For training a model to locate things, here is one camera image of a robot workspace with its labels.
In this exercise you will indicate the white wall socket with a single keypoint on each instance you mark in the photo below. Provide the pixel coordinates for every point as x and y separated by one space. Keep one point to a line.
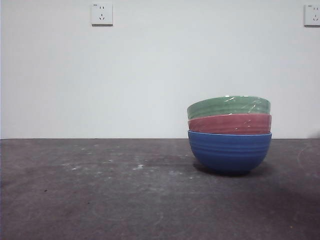
313 15
102 14

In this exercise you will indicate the green ribbed bowl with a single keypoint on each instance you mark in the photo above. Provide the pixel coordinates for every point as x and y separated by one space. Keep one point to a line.
225 107

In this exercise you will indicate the red ribbed bowl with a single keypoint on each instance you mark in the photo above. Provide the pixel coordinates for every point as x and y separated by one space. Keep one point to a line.
225 125

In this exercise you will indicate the blue ribbed bowl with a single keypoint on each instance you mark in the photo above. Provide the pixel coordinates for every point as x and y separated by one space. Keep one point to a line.
228 152

